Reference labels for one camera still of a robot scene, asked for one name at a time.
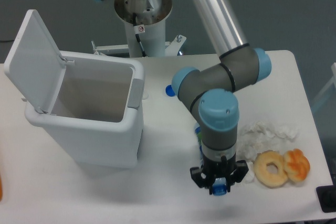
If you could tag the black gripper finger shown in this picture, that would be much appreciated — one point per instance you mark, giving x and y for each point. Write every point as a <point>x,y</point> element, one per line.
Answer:
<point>202,178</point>
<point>238,174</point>

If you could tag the white frame at right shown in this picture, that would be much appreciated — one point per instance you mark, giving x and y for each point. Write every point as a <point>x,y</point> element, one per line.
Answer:
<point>325,93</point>

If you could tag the blue label plastic bottle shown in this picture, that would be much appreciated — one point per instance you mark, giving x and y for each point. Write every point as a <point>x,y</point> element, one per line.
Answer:
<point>219,187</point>

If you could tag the white trash bin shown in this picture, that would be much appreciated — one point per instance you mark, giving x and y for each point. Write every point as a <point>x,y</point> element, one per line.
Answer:
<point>97,117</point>

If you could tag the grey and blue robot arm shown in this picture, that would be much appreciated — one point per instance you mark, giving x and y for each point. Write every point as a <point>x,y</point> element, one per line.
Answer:
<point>208,94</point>

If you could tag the plain ring donut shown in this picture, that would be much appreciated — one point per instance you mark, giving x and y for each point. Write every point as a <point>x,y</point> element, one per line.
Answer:
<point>269,169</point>

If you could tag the small crumpled white tissue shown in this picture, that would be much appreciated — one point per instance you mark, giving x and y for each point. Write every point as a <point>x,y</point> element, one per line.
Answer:
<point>249,177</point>

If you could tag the blue bottle cap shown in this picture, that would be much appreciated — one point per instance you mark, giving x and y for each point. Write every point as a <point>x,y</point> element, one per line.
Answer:
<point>169,91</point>

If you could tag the black device at edge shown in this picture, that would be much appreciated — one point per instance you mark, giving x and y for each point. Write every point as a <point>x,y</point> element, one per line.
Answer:
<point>326,197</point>

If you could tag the orange object at edge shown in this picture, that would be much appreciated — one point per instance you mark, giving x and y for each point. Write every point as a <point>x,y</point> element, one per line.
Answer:
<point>1,189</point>

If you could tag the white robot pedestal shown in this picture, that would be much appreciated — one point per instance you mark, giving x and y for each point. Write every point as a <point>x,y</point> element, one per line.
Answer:
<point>145,28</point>

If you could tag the large crumpled white tissue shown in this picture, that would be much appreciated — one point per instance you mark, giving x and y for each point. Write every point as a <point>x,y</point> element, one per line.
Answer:
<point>258,137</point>

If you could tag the orange glazed pastry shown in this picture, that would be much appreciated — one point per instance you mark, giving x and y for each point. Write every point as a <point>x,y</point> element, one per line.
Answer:
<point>296,165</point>

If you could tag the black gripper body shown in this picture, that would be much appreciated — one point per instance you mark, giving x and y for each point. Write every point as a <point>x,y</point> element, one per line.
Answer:
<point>212,169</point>

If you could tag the white trash bin lid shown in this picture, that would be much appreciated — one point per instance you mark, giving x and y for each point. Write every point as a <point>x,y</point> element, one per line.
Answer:
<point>35,65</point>

